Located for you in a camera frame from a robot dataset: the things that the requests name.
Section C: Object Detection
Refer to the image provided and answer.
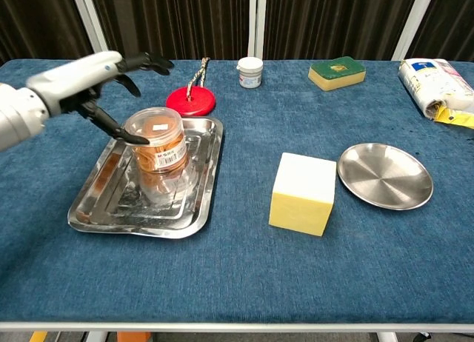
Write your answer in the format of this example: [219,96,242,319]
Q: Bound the orange box under table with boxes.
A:
[116,332,152,342]

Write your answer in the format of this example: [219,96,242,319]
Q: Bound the clear tub of rubber bands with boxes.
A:
[124,107,189,175]

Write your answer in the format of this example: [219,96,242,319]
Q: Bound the white packaged roll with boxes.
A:
[398,58,474,130]

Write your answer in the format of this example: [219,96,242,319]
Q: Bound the white frame post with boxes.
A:
[391,0,438,61]
[247,0,267,61]
[70,0,112,61]

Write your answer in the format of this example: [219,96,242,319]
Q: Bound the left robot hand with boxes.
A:
[25,50,175,146]

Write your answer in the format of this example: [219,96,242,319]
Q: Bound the blue table cloth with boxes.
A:
[0,58,474,324]

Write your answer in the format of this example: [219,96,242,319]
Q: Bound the rectangular steel tray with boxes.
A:
[67,114,224,240]

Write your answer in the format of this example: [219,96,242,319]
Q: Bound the green yellow sponge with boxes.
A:
[307,56,367,93]

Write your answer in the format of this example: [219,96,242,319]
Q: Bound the small white jar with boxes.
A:
[236,56,264,89]

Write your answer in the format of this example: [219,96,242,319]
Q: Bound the red disc with rope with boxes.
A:
[165,56,217,117]

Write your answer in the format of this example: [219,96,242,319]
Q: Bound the round steel plate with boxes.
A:
[336,142,434,211]

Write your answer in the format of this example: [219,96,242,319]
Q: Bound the yellow foam cube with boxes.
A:
[268,152,338,238]

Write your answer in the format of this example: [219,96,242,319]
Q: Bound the dark brown curtain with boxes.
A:
[0,0,474,65]

